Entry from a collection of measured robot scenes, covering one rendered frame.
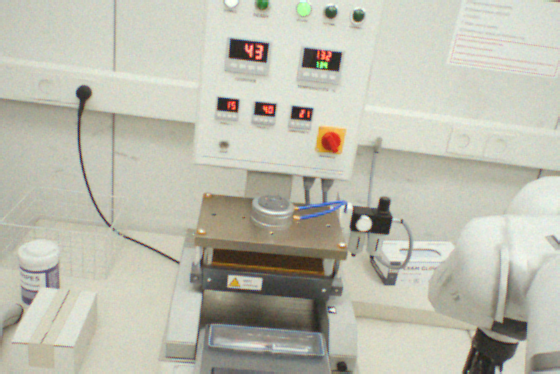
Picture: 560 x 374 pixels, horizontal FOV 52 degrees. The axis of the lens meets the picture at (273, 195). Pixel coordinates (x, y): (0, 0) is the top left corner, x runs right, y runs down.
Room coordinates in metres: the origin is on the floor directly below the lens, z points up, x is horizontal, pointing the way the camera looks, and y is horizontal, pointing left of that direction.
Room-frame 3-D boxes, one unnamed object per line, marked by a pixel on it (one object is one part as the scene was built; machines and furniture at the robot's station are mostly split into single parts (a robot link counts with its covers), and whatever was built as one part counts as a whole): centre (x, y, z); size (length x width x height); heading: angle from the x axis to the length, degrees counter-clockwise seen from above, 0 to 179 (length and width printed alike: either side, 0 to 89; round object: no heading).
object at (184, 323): (0.89, 0.13, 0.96); 0.25 x 0.05 x 0.07; 5
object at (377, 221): (1.12, -0.21, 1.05); 0.15 x 0.05 x 0.15; 95
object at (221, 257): (0.97, -0.01, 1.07); 0.22 x 0.17 x 0.10; 95
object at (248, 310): (1.01, 0.00, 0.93); 0.46 x 0.35 x 0.01; 5
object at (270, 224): (1.00, -0.02, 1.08); 0.31 x 0.24 x 0.13; 95
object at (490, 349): (0.87, -0.44, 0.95); 0.08 x 0.08 x 0.09
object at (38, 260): (1.10, 0.51, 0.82); 0.09 x 0.09 x 0.15
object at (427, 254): (1.39, -0.42, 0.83); 0.23 x 0.12 x 0.07; 104
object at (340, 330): (0.91, -0.15, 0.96); 0.26 x 0.05 x 0.07; 5
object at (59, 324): (0.94, 0.41, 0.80); 0.19 x 0.13 x 0.09; 2
